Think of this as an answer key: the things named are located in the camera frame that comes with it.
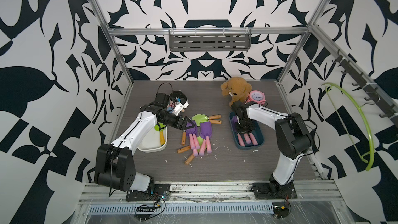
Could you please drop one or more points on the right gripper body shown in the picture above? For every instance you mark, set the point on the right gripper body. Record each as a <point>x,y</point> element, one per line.
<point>244,126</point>

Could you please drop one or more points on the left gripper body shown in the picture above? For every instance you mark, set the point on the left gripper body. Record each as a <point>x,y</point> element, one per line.
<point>172,120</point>

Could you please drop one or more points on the green shovel yellow handle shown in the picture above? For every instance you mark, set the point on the green shovel yellow handle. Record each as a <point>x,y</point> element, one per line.
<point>160,127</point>

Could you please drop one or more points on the purple shovel pink handle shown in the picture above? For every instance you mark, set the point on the purple shovel pink handle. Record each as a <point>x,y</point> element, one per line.
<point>205,133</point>
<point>250,139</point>
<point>238,136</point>
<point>191,130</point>

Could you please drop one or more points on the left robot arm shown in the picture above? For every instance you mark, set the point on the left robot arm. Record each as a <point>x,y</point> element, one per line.
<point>115,167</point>

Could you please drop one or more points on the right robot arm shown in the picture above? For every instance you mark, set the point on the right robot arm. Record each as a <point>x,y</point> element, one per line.
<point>293,141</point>

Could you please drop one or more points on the teal storage box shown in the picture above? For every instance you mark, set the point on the teal storage box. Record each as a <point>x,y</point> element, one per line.
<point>256,132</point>

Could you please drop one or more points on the white storage box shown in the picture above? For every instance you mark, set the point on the white storage box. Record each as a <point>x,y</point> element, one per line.
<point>151,142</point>

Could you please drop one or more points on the plush doll black hair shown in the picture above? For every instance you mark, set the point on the plush doll black hair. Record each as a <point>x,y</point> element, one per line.
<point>176,94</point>

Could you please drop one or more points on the pink alarm clock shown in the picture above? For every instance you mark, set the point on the pink alarm clock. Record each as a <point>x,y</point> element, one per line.
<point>256,96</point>

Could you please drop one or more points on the brown plush dog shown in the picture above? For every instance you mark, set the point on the brown plush dog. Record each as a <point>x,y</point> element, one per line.
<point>237,88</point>

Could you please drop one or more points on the green shovel wooden handle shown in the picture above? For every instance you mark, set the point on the green shovel wooden handle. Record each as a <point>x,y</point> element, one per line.
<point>183,139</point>
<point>200,118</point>

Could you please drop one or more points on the grey hook rail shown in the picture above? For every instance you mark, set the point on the grey hook rail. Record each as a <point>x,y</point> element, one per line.
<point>376,95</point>

